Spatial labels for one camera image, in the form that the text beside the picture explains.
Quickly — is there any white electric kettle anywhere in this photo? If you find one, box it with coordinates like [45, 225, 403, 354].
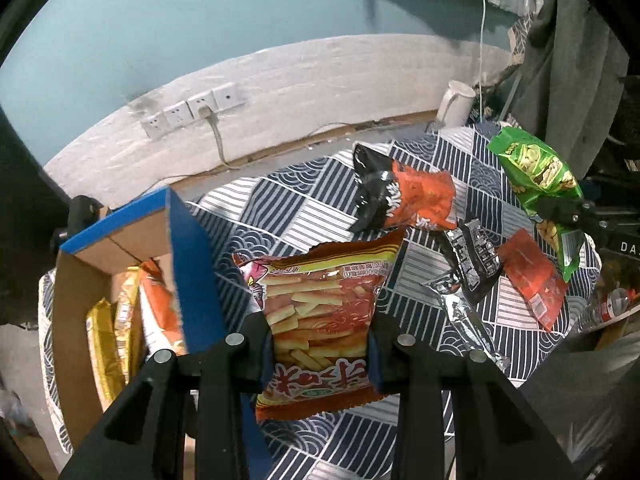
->
[436, 80, 475, 128]

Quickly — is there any green snack packet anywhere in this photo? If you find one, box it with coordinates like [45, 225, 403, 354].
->
[486, 127, 586, 282]

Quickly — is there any grey hanging cloth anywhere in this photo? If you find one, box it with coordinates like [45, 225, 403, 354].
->
[507, 0, 632, 178]

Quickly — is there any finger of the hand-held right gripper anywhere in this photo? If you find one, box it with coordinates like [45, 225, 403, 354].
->
[537, 196, 599, 228]

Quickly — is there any white and orange snack packet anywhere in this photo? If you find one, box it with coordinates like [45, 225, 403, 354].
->
[139, 259, 187, 356]

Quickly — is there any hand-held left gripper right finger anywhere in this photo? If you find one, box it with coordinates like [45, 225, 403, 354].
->
[366, 316, 581, 480]

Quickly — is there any red snack packet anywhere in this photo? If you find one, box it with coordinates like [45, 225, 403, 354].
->
[497, 228, 568, 332]

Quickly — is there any white wall socket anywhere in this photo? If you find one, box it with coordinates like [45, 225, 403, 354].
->
[141, 112, 168, 138]
[212, 82, 247, 111]
[164, 104, 193, 128]
[187, 95, 218, 120]

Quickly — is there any grey plug cable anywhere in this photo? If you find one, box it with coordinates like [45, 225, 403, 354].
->
[197, 105, 241, 170]

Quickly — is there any yellow snack packet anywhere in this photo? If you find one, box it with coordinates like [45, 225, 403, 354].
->
[85, 297, 126, 401]

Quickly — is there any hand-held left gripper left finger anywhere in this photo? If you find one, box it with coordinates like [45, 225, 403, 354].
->
[60, 314, 274, 480]

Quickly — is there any silver foil snack packet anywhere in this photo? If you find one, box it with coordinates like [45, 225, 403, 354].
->
[422, 280, 511, 371]

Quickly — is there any thin white cable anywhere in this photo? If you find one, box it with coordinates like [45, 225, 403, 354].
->
[477, 0, 488, 121]

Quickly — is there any orange and black snack packet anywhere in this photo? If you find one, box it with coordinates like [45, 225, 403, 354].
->
[347, 142, 457, 233]

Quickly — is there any cardboard box with blue edges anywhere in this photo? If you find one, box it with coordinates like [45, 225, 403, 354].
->
[52, 186, 273, 480]

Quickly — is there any black cloth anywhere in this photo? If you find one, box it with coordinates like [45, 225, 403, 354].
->
[0, 105, 78, 333]

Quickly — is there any navy white patterned tablecloth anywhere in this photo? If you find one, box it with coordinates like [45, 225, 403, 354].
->
[37, 122, 603, 480]

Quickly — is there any orange fries snack packet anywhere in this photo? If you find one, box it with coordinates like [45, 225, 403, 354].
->
[232, 227, 405, 421]

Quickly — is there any black stand knob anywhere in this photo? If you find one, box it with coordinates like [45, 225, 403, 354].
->
[50, 195, 106, 248]

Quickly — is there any clear plastic bottle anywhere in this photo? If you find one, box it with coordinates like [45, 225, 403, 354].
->
[587, 285, 640, 333]

